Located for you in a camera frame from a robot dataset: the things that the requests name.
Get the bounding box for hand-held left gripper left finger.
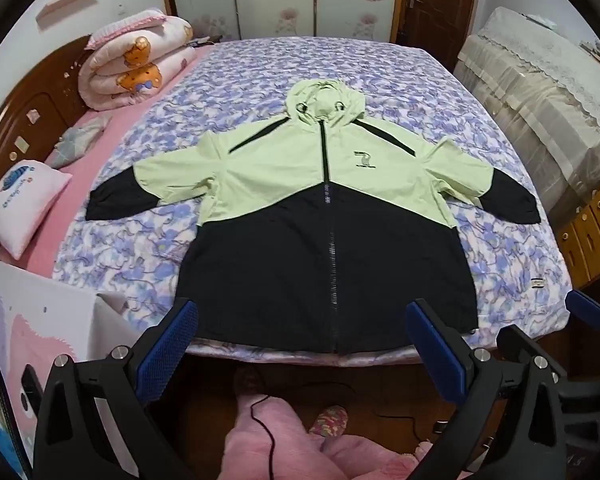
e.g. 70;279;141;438
32;297;201;480

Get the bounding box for dark wooden door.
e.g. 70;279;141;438
405;0;481;61

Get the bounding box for person's right leg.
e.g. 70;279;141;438
325;432;431;480

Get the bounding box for purple cat print blanket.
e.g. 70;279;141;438
52;36;573;363

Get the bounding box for pink wall shelf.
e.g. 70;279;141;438
35;0;98;23

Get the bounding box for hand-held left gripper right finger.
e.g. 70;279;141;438
404;298;568;480

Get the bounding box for folded bear print quilt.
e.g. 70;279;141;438
77;8;196;111

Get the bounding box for wooden drawer cabinet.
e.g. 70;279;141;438
555;182;600;291

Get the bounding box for beige lace covered furniture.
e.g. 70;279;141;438
452;7;600;211

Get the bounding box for green and black hooded jacket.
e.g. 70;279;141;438
85;79;541;356

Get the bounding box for person's pink pyjama legs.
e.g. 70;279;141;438
224;394;346;480

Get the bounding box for floral slipper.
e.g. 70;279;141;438
234;365;268;408
309;406;349;450

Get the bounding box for wooden headboard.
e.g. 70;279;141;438
0;35;96;201

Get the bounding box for white and pink cardboard box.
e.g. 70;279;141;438
0;260;136;480

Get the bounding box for black cable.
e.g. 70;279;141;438
250;395;281;480

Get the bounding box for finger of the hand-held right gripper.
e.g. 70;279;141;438
496;325;568;386
564;289;600;335

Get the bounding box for pink and white printed pillow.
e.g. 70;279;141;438
0;160;73;261

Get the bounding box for grey star pillow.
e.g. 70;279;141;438
45;115;113;170

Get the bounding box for pink bed sheet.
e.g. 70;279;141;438
0;45;216;273

